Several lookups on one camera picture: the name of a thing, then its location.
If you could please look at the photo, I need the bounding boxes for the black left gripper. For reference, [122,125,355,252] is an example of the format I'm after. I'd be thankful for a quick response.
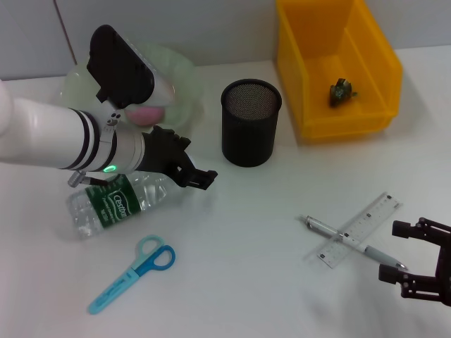
[140,124,219,192]

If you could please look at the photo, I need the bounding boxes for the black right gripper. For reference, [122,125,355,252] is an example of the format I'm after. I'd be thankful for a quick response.
[378,216,451,308]

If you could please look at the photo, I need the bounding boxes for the pink toy peach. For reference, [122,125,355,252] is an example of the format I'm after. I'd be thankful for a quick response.
[125,105,166,127]

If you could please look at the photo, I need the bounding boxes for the clear green-label water bottle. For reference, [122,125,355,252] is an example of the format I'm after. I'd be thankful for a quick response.
[66,168,171,241]

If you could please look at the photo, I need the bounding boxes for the blue cyan scissors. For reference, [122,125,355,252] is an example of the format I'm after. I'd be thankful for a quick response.
[87,234,176,315]

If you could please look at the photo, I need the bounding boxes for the green plastic wrapper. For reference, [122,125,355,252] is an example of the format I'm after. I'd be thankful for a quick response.
[329,77,359,107]

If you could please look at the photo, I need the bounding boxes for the clear plastic ruler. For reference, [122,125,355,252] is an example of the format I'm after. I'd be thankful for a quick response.
[315,192,404,270]

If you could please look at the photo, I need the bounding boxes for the black mesh pen holder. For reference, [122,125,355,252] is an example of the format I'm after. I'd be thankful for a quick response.
[221,78,283,168]

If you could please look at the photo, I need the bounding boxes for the grey white pen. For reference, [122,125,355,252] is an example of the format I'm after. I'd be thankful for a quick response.
[299,215,409,272]

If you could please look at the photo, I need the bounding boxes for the translucent green fruit plate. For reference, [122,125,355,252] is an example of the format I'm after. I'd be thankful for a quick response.
[58,44,206,145]

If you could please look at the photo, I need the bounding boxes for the yellow plastic bin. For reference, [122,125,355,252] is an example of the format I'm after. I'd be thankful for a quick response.
[275,0,404,142]

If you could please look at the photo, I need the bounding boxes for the left arm cable with plugs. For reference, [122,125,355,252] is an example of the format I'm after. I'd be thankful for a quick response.
[68,170,111,188]

